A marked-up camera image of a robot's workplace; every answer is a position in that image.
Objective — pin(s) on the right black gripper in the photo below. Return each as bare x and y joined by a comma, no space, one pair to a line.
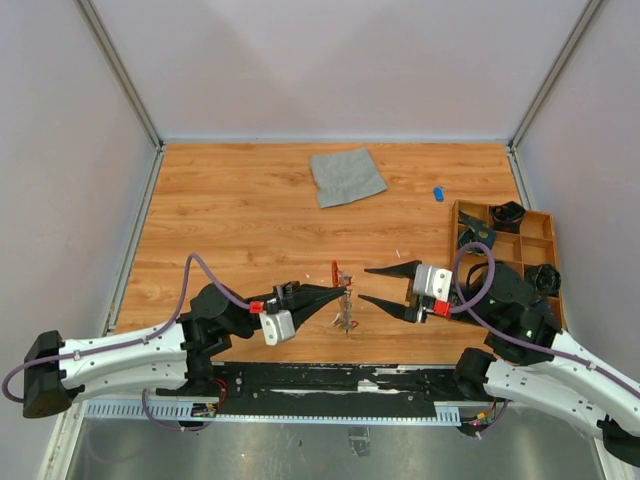
399,309

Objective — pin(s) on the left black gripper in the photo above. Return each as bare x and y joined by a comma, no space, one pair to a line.
314,296

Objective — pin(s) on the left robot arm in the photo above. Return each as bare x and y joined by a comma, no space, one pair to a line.
170,359

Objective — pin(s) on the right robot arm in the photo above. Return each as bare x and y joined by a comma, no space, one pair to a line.
529,358

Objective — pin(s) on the dark patterned necktie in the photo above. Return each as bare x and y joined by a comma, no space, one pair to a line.
476,230

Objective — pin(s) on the grey cloth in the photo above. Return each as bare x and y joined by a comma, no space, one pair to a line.
345,177

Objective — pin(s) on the dark rolled necktie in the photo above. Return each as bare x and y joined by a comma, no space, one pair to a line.
507,217

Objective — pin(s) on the wooden compartment tray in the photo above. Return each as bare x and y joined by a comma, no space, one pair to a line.
534,245

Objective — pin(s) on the green patterned rolled necktie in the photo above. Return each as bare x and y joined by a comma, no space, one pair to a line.
544,278

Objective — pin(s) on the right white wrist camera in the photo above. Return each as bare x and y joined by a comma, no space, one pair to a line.
433,282

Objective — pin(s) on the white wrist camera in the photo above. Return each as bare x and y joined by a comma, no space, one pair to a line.
278,327
433,282

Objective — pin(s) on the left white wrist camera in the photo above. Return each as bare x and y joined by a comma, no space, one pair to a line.
278,327

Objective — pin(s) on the black mounting rail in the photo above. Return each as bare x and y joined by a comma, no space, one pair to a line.
327,390

